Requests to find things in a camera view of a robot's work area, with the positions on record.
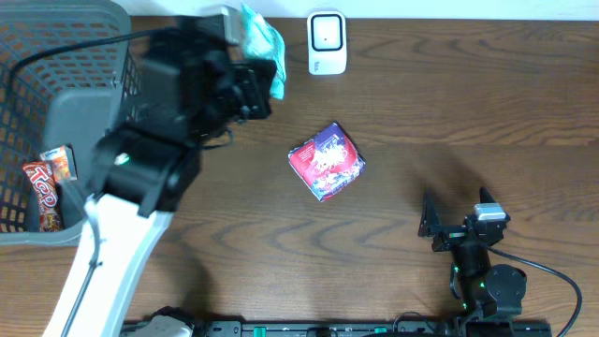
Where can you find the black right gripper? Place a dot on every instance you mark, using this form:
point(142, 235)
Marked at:
point(455, 235)

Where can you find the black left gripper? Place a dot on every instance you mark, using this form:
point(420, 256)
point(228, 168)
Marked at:
point(255, 94)

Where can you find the teal packet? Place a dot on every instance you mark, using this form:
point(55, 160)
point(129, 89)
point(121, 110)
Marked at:
point(262, 41)

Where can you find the red purple snack packet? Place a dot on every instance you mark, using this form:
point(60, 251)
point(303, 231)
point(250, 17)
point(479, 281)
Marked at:
point(327, 162)

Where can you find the orange small box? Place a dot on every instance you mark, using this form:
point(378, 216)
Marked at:
point(62, 162)

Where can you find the red Top chocolate bar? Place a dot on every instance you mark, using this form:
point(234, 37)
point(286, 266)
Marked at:
point(39, 175)

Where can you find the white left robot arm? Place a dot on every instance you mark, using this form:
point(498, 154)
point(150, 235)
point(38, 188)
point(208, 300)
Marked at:
point(140, 170)

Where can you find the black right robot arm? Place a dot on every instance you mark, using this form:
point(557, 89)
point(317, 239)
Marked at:
point(491, 295)

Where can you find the white barcode scanner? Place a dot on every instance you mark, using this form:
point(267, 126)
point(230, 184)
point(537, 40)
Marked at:
point(327, 43)

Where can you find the grey plastic basket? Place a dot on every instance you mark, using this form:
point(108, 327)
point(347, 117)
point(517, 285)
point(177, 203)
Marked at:
point(70, 99)

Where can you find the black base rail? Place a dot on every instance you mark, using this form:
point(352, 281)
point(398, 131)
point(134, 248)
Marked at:
point(170, 321)

